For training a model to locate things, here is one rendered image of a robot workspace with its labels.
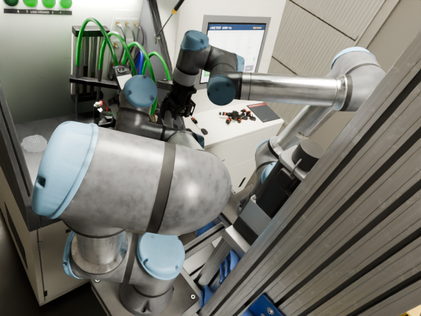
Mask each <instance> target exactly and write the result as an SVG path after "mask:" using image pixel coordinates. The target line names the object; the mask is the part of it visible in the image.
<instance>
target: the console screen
mask: <svg viewBox="0 0 421 316"><path fill-rule="evenodd" d="M270 22H271V17H264V16H230V15H211V14H204V17H203V22H202V31H201V32H202V33H204V34H206V35H207V36H208V37H209V44H210V45H212V46H215V47H218V48H220V49H223V50H226V51H230V52H231V53H236V54H237V55H239V56H242V57H243V58H244V59H245V64H244V69H243V72H253V73H258V70H259V65H260V62H261V58H262V53H263V50H264V45H265V42H266V37H267V34H268V29H269V25H270ZM209 74H210V73H209V72H207V71H204V70H201V69H200V72H199V74H198V77H197V80H196V83H195V85H194V87H195V88H196V89H197V90H202V89H206V88H207V82H208V80H209Z"/></svg>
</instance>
